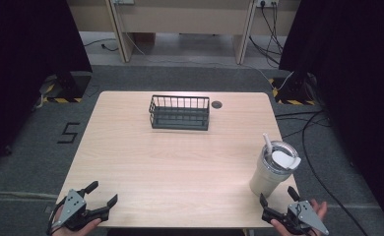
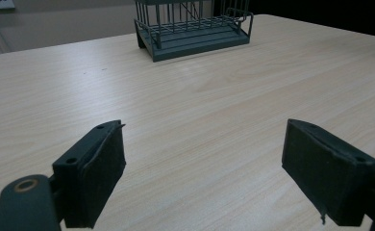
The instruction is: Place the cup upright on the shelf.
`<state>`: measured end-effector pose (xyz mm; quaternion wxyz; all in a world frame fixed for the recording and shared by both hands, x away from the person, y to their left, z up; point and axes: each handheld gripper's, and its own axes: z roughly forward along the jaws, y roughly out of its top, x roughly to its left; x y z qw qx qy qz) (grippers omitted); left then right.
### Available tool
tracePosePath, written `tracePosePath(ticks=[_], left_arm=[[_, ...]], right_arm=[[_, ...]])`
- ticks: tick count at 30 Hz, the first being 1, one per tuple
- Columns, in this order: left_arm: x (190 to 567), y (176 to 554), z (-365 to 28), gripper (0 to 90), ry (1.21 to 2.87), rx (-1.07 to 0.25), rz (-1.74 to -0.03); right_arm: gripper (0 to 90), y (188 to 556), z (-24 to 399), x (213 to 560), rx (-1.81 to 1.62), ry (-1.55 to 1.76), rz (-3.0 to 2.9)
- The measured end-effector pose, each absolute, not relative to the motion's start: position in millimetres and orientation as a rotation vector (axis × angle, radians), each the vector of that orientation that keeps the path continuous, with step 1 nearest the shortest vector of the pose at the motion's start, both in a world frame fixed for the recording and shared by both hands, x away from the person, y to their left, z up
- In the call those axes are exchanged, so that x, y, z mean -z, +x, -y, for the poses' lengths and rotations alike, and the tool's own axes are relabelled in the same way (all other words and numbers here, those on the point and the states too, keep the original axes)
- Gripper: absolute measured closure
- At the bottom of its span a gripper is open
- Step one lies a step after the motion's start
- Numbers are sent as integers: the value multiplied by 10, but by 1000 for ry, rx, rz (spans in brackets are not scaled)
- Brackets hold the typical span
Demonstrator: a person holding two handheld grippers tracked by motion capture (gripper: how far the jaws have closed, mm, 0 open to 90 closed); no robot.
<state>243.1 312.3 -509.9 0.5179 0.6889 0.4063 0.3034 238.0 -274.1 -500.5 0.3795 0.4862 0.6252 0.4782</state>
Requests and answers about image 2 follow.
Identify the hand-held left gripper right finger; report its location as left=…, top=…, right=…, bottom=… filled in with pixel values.
left=281, top=118, right=375, bottom=227

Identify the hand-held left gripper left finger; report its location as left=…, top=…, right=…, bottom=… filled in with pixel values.
left=52, top=119, right=127, bottom=229

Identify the grey wire dish rack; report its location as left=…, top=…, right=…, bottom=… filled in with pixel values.
left=133, top=0, right=255, bottom=63

